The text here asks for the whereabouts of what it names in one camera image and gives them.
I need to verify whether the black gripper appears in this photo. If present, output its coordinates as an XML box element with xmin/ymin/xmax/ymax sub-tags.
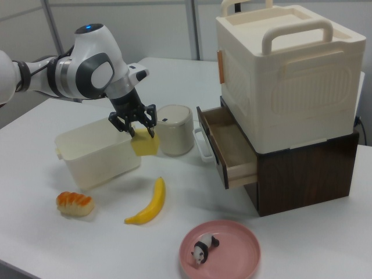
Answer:
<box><xmin>108</xmin><ymin>89</ymin><xmax>158</xmax><ymax>138</ymax></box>

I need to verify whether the yellow cube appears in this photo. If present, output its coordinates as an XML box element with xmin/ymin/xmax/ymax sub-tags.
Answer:
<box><xmin>130</xmin><ymin>127</ymin><xmax>162</xmax><ymax>158</ymax></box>

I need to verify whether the white plastic open box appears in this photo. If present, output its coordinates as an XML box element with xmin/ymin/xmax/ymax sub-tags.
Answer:
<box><xmin>54</xmin><ymin>117</ymin><xmax>142</xmax><ymax>192</ymax></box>

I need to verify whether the small white lidded bin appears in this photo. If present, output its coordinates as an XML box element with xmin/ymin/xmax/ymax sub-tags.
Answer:
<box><xmin>156</xmin><ymin>104</ymin><xmax>195</xmax><ymax>158</ymax></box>

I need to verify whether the yellow banana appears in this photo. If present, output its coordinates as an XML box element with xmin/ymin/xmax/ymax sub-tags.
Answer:
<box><xmin>124</xmin><ymin>176</ymin><xmax>166</xmax><ymax>226</ymax></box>

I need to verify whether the copper latch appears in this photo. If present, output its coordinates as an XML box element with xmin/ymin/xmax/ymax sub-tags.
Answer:
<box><xmin>216</xmin><ymin>49</ymin><xmax>226</xmax><ymax>85</ymax></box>

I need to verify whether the open wooden drawer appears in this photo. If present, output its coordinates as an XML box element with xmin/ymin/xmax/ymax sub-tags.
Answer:
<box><xmin>196</xmin><ymin>106</ymin><xmax>259</xmax><ymax>190</ymax></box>

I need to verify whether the toy bread loaf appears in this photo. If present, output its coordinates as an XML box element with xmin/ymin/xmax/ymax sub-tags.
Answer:
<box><xmin>56</xmin><ymin>191</ymin><xmax>95</xmax><ymax>218</ymax></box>

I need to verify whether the panda figurine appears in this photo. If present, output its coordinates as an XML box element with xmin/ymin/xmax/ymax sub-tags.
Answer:
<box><xmin>191</xmin><ymin>233</ymin><xmax>221</xmax><ymax>267</ymax></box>

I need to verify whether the pink plate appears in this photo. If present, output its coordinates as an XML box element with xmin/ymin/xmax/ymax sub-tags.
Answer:
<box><xmin>179</xmin><ymin>220</ymin><xmax>262</xmax><ymax>279</ymax></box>

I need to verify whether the dark brown wooden cabinet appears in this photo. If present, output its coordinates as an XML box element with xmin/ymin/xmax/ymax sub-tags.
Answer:
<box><xmin>220</xmin><ymin>95</ymin><xmax>360</xmax><ymax>217</ymax></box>

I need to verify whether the white drawer handle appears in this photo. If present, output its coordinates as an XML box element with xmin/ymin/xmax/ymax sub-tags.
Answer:
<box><xmin>193</xmin><ymin>127</ymin><xmax>216</xmax><ymax>162</ymax></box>

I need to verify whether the cream storage box with handle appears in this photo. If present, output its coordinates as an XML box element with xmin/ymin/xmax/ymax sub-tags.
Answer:
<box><xmin>215</xmin><ymin>0</ymin><xmax>367</xmax><ymax>154</ymax></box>

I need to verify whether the black cable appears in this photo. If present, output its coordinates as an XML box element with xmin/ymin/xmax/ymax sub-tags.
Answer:
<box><xmin>353</xmin><ymin>115</ymin><xmax>367</xmax><ymax>145</ymax></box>

